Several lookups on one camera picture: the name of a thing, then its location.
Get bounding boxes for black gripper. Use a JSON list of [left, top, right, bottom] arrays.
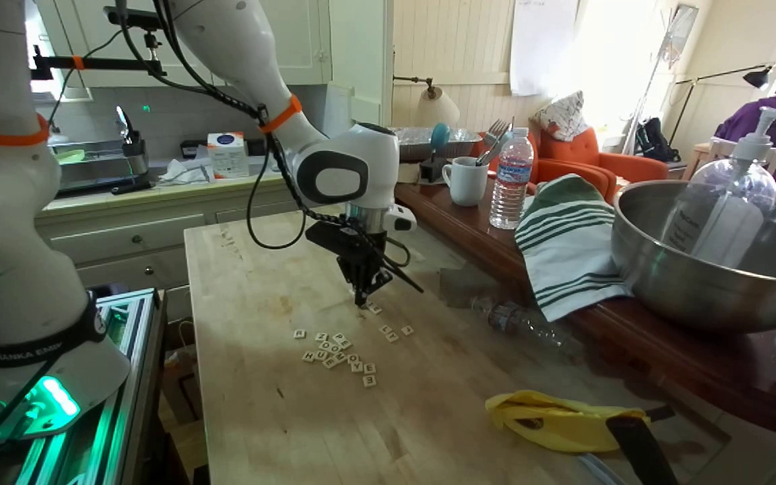
[[331, 224, 395, 309]]

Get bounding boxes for white ceramic mug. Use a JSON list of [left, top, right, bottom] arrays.
[[440, 152, 489, 209]]

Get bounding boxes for crushed clear plastic bottle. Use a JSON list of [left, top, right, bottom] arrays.
[[465, 294, 580, 346]]

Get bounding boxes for aluminium foil tray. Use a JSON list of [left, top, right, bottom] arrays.
[[395, 124, 480, 162]]

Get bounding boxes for clear plastic water bottle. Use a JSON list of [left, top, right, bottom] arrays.
[[487, 127, 537, 232]]

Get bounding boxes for metal utensils in mug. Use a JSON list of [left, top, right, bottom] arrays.
[[477, 117, 511, 168]]

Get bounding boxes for white desk lamp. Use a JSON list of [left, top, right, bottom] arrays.
[[392, 71, 463, 129]]

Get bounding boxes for white tape roll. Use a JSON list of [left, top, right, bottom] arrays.
[[204, 129, 251, 178]]

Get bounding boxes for green striped dish towel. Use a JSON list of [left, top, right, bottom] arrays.
[[511, 173, 636, 323]]

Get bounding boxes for white crumpled rags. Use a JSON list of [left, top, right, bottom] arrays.
[[155, 155, 221, 185]]

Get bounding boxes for white drawer cabinet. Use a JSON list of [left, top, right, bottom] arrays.
[[34, 173, 317, 299]]

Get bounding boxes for orange armchair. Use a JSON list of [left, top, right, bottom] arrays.
[[472, 117, 673, 205]]

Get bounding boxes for patterned pillow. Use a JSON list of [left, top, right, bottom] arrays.
[[538, 89, 597, 143]]

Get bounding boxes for dark wooden counter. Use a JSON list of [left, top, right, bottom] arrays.
[[395, 140, 776, 443]]

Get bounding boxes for black bag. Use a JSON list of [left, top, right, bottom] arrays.
[[632, 116, 678, 163]]

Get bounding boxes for large steel mixing bowl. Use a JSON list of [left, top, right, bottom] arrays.
[[609, 178, 776, 336]]

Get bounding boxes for clear pump sanitizer bottle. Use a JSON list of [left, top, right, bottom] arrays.
[[658, 104, 776, 270]]

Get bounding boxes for black floor lamp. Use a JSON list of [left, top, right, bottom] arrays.
[[667, 61, 776, 151]]

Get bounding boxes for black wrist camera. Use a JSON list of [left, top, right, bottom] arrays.
[[305, 217, 355, 257]]

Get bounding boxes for white wall cabinet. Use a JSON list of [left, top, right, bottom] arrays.
[[251, 0, 337, 89]]

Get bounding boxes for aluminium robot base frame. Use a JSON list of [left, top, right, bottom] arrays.
[[0, 286, 168, 485]]

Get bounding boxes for white wall paper sheet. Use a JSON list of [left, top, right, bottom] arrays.
[[504, 0, 582, 100]]

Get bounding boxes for black handle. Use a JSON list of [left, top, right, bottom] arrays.
[[603, 412, 681, 485]]

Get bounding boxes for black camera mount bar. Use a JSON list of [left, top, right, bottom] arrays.
[[29, 42, 169, 84]]

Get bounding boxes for black camera on stand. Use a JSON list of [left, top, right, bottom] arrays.
[[103, 1, 174, 57]]

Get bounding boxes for hanging wall picture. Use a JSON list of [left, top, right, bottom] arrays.
[[655, 0, 704, 69]]

